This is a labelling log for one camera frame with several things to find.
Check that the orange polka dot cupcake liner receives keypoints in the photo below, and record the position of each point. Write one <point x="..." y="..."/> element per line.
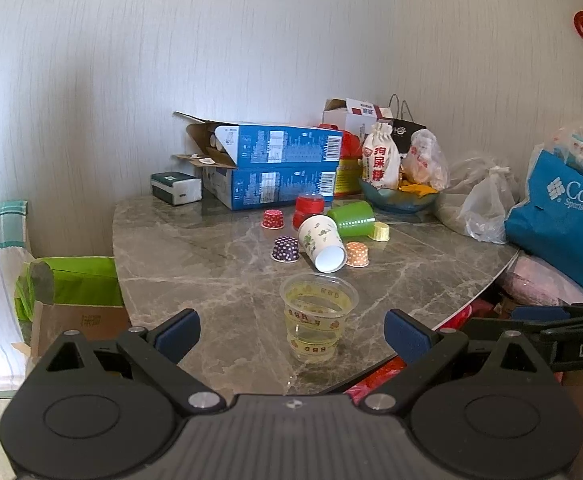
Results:
<point x="357" y="255"/>

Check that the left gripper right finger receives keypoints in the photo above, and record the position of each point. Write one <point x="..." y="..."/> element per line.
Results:
<point x="427" y="353"/>

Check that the red banded clear cup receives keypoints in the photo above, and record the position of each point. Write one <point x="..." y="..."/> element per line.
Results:
<point x="306" y="206"/>

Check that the lower blue cardboard box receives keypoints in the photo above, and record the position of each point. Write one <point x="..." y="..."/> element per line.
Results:
<point x="264" y="185"/>

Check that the clear bag with snacks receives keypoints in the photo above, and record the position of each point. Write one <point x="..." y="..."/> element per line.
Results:
<point x="425" y="162"/>

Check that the upper blue cardboard box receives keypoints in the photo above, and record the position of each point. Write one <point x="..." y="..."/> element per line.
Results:
<point x="239" y="145"/>

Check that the blue Columbia shopping bag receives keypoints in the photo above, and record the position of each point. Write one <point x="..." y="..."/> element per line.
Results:
<point x="548" y="222"/>

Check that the white drawstring candy bag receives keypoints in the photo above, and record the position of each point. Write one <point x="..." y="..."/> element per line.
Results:
<point x="381" y="158"/>

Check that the clear cup with HBD ribbon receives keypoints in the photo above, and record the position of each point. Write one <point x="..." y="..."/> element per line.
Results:
<point x="316" y="308"/>

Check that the red checkered cupcake liner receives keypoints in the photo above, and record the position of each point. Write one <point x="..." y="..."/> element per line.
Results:
<point x="273" y="219"/>

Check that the red white carton box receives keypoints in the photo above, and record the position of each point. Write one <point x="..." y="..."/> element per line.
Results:
<point x="354" y="116"/>

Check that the black paper gift bag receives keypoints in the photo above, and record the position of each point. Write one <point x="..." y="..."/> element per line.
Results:
<point x="403" y="125"/>

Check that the green plastic cup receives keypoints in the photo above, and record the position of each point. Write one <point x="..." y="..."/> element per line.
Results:
<point x="353" y="219"/>

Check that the white floral paper cup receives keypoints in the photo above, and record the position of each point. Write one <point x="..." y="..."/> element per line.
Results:
<point x="318" y="236"/>

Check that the clear plastic bag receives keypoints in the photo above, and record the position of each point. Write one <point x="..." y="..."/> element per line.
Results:
<point x="481" y="192"/>

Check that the purple polka dot cupcake liner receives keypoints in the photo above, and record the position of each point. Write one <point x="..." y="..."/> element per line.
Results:
<point x="285" y="249"/>

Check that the green white tissue pack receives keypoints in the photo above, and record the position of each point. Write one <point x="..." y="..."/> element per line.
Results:
<point x="175" y="188"/>

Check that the yellow cupcake liner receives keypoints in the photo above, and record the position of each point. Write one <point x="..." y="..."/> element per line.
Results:
<point x="380" y="232"/>

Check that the teal bowl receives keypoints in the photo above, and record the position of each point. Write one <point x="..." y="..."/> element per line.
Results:
<point x="396" y="201"/>

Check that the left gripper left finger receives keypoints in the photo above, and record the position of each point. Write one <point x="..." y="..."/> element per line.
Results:
<point x="155" y="355"/>

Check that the yellow red box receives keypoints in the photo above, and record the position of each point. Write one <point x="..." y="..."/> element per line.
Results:
<point x="349" y="170"/>

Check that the blue cardboard box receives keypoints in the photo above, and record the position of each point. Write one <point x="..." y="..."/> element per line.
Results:
<point x="239" y="145"/>
<point x="264" y="185"/>

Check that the green lined cardboard box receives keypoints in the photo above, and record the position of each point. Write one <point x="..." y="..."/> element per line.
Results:
<point x="56" y="294"/>

